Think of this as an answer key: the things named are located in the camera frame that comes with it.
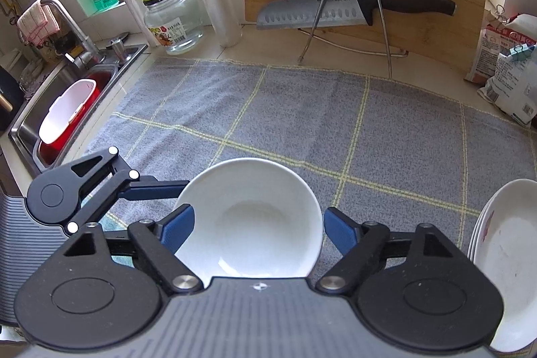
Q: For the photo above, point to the red basin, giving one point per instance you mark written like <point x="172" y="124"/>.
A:
<point x="97" y="85"/>

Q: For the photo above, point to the dark pot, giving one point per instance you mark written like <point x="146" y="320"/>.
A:
<point x="10" y="89"/>

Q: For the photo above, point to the white plate with fruit print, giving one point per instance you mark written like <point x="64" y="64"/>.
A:
<point x="475" y="240"/>
<point x="512" y="257"/>
<point x="470" y="249"/>

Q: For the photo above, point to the grey teal checked cloth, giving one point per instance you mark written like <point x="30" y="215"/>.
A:
<point x="293" y="119"/>

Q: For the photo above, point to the pink checked rag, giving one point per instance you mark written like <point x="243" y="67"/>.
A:
<point x="35" y="24"/>

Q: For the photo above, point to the white bowl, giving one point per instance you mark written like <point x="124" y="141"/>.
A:
<point x="251" y="223"/>

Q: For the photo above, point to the red and white food bag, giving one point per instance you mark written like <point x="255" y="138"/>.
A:
<point x="482" y="52"/>

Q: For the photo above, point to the steel faucet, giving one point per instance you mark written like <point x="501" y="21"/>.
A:
<point x="71" y="22"/>

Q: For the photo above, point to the metal binder clip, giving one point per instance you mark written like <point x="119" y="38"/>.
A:
<point x="498" y="15"/>

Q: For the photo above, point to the steel sink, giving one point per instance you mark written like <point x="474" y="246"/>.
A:
<point x="105" y="73"/>

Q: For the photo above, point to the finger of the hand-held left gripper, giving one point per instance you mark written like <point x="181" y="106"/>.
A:
<point x="147" y="188"/>

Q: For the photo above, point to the blue green binder clip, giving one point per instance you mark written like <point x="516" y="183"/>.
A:
<point x="520" y="51"/>

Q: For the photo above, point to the white plastic container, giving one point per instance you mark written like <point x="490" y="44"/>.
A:
<point x="67" y="110"/>

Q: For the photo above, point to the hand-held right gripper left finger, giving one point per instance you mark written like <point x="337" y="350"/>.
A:
<point x="178" y="228"/>

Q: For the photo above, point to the clear glass jar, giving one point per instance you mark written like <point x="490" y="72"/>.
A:
<point x="174" y="26"/>

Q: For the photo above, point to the steel sink knob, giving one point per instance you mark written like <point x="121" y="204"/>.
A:
<point x="120" y="47"/>

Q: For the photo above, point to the santoku kitchen knife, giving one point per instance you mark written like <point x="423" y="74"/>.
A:
<point x="293" y="16"/>

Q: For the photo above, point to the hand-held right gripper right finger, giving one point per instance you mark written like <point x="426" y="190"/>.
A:
<point x="340" y="230"/>

